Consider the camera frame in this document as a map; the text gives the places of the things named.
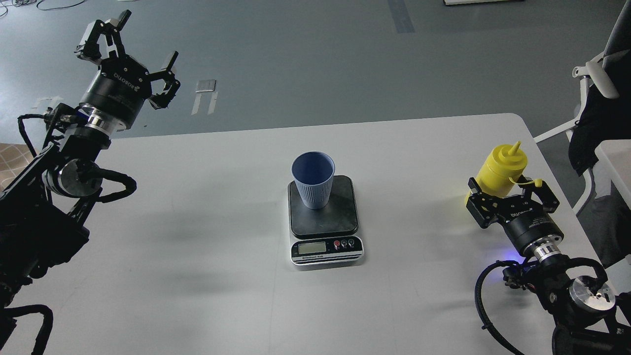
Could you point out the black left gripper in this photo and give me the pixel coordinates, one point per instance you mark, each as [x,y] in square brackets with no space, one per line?
[122,84]

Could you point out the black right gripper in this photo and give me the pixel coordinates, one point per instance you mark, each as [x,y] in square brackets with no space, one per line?
[523,220]

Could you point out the yellow squeeze bottle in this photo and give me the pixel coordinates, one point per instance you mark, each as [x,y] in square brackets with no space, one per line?
[502,169]

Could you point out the blue ribbed plastic cup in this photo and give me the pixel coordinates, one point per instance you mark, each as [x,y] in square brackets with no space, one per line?
[313,174]

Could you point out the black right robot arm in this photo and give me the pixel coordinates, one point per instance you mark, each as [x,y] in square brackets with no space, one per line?
[574,291]

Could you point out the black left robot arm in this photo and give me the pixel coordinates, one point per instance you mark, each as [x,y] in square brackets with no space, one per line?
[44,209]

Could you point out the black digital kitchen scale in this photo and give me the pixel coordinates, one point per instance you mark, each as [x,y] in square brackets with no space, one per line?
[328,236]

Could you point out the grey floor plate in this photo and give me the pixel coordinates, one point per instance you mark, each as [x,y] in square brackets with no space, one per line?
[205,86]

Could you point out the white office chair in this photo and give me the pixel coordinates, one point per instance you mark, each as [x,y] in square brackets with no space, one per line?
[608,225]

